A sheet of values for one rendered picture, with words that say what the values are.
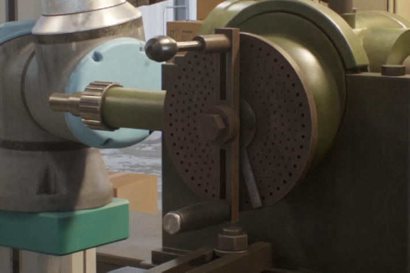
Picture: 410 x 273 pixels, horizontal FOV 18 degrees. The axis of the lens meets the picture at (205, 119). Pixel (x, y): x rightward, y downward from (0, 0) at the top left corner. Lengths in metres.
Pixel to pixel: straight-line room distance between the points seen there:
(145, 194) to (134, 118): 4.20
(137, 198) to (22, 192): 3.71
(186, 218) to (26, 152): 0.65
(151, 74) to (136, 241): 0.71
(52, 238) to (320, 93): 0.64
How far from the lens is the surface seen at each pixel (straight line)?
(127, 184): 5.49
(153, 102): 1.43
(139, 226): 2.50
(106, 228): 1.92
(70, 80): 1.69
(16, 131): 1.89
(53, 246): 1.86
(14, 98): 1.87
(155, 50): 1.22
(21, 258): 2.26
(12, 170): 1.90
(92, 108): 1.48
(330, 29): 1.37
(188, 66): 1.37
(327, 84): 1.35
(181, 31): 10.22
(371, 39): 1.43
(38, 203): 1.87
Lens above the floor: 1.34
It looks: 7 degrees down
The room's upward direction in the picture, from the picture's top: straight up
